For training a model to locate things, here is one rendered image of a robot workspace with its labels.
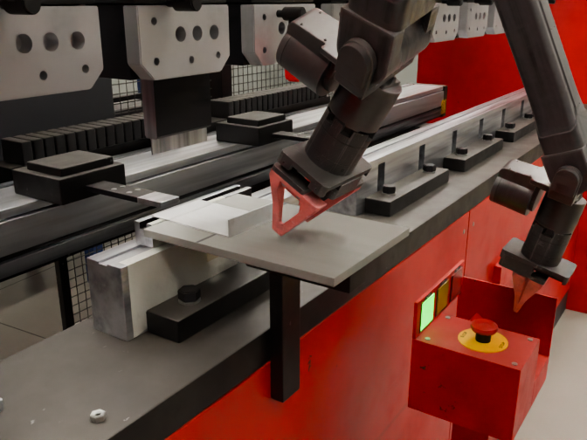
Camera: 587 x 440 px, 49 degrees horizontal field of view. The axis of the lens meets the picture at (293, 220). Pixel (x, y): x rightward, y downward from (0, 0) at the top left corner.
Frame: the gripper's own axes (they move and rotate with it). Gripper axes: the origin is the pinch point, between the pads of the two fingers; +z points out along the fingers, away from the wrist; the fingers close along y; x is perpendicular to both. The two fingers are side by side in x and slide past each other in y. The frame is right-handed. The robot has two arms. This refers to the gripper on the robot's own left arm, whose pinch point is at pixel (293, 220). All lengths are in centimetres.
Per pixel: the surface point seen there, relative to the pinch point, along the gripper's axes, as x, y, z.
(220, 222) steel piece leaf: -7.5, 1.3, 6.5
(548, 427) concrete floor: 62, -126, 84
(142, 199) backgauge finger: -20.0, 0.2, 13.8
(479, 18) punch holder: -21, -101, -8
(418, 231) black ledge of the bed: 5.6, -44.9, 15.5
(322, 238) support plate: 3.8, -1.1, 0.0
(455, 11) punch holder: -22, -84, -10
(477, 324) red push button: 23.2, -26.7, 11.1
